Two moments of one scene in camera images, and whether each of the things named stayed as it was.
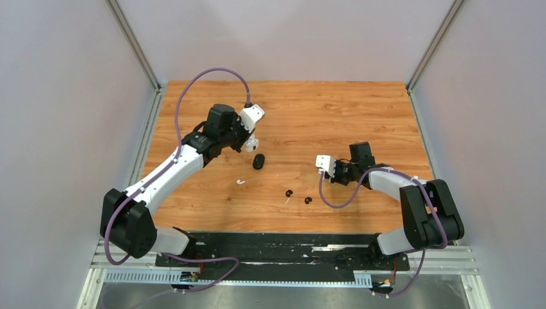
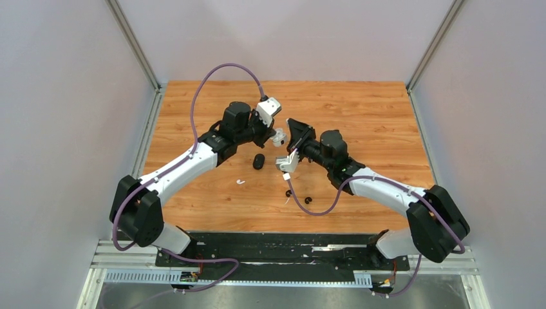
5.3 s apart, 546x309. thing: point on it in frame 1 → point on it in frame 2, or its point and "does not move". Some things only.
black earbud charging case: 258,161 does not move
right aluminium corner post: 449,19 does not move
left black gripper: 246,134 → 266,132
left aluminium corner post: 139,51 does not move
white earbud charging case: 252,144 → 279,138
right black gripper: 335,179 → 300,133
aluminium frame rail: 460,259 does not move
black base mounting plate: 286,252 does not move
